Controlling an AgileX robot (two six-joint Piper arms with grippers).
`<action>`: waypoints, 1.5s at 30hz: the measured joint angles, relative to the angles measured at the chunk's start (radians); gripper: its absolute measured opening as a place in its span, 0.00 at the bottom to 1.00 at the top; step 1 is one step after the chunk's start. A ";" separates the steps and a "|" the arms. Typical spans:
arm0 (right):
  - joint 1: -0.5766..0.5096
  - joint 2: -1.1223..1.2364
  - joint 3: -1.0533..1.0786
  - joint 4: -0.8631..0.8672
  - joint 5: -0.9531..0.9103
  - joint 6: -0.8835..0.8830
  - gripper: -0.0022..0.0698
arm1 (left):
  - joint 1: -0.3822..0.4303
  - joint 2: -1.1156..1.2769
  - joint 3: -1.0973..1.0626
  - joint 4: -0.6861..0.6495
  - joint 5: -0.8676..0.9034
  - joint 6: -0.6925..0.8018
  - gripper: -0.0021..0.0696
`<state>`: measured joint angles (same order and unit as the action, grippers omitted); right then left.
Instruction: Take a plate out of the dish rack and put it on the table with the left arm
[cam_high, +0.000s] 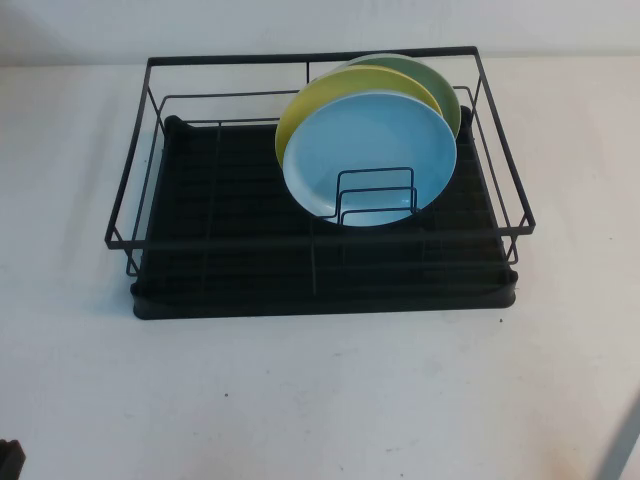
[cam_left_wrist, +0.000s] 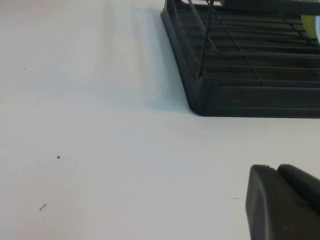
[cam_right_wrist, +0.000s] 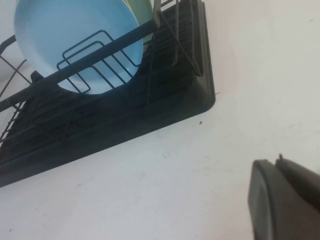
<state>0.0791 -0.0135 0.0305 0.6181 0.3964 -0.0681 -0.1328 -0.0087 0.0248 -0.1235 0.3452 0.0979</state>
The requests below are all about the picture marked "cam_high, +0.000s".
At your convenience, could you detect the green plate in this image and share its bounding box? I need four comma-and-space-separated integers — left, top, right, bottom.
342, 52, 462, 138

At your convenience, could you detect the black wire dish rack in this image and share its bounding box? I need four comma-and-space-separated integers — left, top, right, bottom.
103, 45, 539, 294

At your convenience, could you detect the light blue plate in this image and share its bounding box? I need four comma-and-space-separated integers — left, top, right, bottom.
282, 91, 459, 229

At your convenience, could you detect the yellow plate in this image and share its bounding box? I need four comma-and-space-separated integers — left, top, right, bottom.
274, 64, 449, 174

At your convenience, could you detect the black plastic drip tray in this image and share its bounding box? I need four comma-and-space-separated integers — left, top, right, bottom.
130, 105, 522, 322

